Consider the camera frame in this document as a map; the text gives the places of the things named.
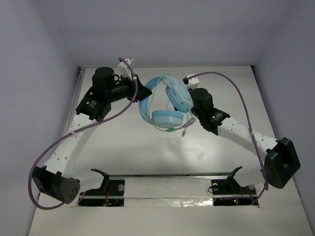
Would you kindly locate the light blue headphones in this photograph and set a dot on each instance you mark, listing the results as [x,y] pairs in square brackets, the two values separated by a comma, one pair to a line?
[168,119]

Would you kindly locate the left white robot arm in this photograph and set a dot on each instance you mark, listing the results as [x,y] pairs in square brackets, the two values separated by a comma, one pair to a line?
[51,183]

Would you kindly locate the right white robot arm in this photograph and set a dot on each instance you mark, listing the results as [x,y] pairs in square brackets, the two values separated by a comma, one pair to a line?
[278,160]

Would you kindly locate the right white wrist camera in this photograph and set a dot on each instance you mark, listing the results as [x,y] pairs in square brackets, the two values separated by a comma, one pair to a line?
[191,81]

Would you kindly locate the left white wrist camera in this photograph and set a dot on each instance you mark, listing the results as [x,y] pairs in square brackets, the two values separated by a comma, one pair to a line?
[125,67]

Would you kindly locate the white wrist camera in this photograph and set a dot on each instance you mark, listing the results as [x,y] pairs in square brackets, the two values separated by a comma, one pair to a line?
[191,81]
[125,67]

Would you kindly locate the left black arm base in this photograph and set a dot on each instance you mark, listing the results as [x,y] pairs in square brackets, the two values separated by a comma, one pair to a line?
[109,194]

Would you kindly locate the silver taped mounting rail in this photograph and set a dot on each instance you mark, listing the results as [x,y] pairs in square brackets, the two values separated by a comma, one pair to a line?
[168,191]

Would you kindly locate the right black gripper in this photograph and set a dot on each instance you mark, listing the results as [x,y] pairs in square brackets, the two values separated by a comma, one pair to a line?
[190,91]

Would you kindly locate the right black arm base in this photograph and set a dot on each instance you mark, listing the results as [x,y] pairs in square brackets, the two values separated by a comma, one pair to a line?
[227,192]

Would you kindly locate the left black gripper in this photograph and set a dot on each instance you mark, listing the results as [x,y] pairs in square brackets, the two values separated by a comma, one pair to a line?
[135,89]

